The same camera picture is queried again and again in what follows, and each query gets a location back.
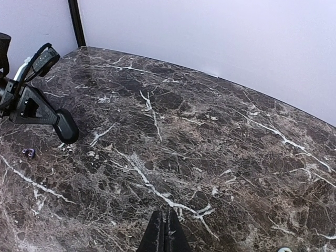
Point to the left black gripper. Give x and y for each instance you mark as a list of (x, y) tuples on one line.
[(25, 104)]

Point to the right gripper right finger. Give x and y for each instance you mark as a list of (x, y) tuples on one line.
[(174, 237)]

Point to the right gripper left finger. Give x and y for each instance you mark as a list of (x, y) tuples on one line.
[(153, 238)]

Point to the black earbud charging case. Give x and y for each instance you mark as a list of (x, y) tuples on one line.
[(66, 127)]

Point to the small purple earbud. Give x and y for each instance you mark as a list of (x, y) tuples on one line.
[(30, 153)]

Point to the white earbud near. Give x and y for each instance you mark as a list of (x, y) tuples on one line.
[(284, 249)]

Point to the left black frame post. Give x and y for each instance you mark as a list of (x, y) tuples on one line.
[(76, 22)]

